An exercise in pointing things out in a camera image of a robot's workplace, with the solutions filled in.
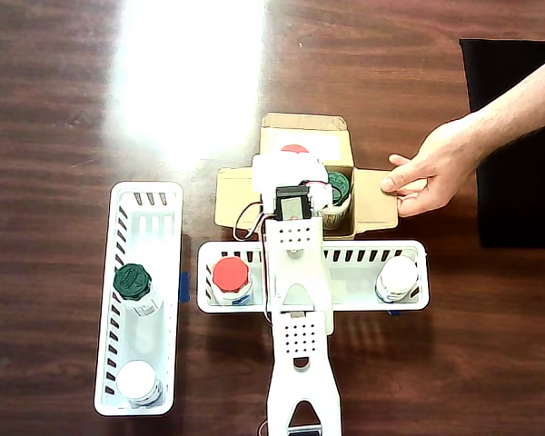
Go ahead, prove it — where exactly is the brown cardboard box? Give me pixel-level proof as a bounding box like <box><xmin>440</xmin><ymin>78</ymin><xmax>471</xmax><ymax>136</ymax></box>
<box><xmin>213</xmin><ymin>112</ymin><xmax>400</xmax><ymax>241</ymax></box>

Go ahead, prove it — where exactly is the white plastic basket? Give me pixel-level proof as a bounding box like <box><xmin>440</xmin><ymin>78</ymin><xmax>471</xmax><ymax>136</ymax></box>
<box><xmin>195</xmin><ymin>239</ymin><xmax>431</xmax><ymax>314</ymax></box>
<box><xmin>93</xmin><ymin>180</ymin><xmax>185</xmax><ymax>418</ymax></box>

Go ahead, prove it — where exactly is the white cap clear bottle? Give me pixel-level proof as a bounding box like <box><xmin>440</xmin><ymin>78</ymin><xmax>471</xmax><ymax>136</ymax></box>
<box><xmin>115</xmin><ymin>359</ymin><xmax>164</xmax><ymax>408</ymax></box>
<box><xmin>374</xmin><ymin>256</ymin><xmax>421</xmax><ymax>304</ymax></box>

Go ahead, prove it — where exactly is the green-capped white bottle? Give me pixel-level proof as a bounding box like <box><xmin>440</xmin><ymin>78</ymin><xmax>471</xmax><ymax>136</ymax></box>
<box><xmin>112</xmin><ymin>262</ymin><xmax>164</xmax><ymax>319</ymax></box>
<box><xmin>321</xmin><ymin>166</ymin><xmax>354</xmax><ymax>231</ymax></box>

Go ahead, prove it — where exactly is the person's bare hand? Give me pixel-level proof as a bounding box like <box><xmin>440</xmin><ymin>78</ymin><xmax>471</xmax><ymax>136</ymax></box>
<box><xmin>380</xmin><ymin>115</ymin><xmax>487</xmax><ymax>219</ymax></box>

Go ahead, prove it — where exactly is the hairy bare forearm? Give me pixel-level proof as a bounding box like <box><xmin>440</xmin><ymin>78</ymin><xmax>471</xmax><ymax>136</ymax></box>
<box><xmin>470</xmin><ymin>49</ymin><xmax>545</xmax><ymax>160</ymax></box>

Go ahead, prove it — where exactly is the black mat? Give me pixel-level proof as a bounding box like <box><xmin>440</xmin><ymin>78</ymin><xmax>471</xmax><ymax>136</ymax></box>
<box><xmin>458</xmin><ymin>38</ymin><xmax>545</xmax><ymax>249</ymax></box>

